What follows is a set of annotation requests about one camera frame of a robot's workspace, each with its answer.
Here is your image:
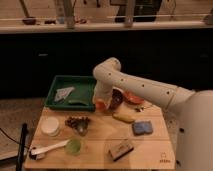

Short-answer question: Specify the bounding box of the dark maroon bowl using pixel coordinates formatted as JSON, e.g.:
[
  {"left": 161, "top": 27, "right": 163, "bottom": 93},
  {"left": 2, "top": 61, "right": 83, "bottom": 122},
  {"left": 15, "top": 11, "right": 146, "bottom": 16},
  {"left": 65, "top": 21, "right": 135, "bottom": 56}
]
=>
[{"left": 109, "top": 89, "right": 123, "bottom": 110}]

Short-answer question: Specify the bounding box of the yellow banana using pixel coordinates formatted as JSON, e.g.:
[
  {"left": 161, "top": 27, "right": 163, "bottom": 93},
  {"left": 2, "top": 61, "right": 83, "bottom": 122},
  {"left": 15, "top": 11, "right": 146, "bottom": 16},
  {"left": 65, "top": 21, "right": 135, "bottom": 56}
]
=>
[{"left": 112, "top": 114, "right": 134, "bottom": 123}]

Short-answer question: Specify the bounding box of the black stand post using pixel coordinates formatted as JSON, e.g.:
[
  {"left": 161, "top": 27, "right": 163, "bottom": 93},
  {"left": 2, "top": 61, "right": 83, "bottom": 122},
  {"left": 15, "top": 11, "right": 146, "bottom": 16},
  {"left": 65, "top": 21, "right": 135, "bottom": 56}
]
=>
[{"left": 16, "top": 123, "right": 28, "bottom": 171}]

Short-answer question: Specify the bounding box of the green bean pod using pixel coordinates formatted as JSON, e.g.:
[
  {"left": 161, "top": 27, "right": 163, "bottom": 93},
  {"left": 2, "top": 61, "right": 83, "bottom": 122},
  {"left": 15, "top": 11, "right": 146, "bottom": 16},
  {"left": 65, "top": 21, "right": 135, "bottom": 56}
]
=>
[{"left": 68, "top": 100, "right": 88, "bottom": 106}]

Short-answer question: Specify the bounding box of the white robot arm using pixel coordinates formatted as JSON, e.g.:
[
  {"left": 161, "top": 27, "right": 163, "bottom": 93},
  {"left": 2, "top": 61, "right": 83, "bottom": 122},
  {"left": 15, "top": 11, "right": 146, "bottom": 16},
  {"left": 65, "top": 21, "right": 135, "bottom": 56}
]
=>
[{"left": 93, "top": 57, "right": 213, "bottom": 171}]

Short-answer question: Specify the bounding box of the wooden block eraser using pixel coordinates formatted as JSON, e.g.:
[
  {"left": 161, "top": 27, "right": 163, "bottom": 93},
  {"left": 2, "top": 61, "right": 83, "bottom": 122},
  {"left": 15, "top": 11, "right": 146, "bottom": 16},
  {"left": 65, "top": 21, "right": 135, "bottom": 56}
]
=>
[{"left": 109, "top": 139, "right": 134, "bottom": 161}]

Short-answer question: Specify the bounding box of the metal spoon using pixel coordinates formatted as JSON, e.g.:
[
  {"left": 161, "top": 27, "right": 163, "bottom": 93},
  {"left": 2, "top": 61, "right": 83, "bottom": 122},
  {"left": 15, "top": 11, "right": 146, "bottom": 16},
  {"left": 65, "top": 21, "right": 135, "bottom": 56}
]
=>
[{"left": 134, "top": 104, "right": 153, "bottom": 112}]

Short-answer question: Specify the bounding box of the grey cloth piece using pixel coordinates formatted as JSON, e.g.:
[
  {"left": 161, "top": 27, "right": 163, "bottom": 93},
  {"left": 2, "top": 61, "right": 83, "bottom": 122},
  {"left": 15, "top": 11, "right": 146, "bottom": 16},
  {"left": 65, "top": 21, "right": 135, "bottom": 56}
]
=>
[{"left": 54, "top": 87, "right": 75, "bottom": 102}]

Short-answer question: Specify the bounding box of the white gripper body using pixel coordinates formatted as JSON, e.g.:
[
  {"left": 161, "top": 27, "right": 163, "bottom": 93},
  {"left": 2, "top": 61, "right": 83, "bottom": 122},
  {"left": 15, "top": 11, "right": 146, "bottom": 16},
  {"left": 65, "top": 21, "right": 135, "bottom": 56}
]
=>
[{"left": 93, "top": 81, "right": 113, "bottom": 107}]

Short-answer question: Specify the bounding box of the blue sponge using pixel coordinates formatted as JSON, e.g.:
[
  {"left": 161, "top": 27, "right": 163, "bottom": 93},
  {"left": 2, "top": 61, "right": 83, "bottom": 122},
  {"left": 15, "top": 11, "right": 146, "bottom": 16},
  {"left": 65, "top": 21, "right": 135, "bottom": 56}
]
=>
[{"left": 132, "top": 121, "right": 153, "bottom": 136}]

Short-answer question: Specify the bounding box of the white handled brush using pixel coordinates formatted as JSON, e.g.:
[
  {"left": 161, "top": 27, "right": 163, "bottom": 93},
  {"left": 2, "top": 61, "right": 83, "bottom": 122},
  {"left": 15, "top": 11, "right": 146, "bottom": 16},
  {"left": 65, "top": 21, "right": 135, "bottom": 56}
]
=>
[{"left": 29, "top": 140, "right": 68, "bottom": 160}]

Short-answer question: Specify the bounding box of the orange bowl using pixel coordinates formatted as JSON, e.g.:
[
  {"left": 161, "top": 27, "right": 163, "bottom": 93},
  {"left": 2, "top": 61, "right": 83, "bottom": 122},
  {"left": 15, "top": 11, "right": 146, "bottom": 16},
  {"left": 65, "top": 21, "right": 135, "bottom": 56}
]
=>
[{"left": 123, "top": 91, "right": 144, "bottom": 105}]

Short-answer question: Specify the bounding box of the green cup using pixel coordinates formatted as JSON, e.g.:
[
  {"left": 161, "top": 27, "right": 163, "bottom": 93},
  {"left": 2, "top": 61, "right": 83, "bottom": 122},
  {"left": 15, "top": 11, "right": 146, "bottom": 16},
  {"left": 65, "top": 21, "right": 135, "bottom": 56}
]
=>
[{"left": 65, "top": 138, "right": 81, "bottom": 155}]

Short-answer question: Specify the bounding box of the orange apple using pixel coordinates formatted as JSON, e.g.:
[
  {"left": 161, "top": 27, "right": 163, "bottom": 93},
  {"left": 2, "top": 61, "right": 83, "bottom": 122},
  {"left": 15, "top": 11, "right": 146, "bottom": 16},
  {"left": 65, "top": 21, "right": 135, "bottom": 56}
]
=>
[{"left": 95, "top": 101, "right": 108, "bottom": 111}]

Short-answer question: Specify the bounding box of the green plastic tray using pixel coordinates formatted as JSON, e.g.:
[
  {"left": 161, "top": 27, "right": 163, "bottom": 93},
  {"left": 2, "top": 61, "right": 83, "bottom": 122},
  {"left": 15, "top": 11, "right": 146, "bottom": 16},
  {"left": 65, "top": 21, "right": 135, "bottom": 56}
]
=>
[{"left": 45, "top": 75, "right": 96, "bottom": 111}]

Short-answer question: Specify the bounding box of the bunch of dark keys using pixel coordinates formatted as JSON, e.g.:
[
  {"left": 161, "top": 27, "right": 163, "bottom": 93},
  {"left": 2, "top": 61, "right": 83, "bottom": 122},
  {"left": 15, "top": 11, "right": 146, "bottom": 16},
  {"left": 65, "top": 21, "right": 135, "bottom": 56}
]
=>
[{"left": 65, "top": 117, "right": 90, "bottom": 136}]

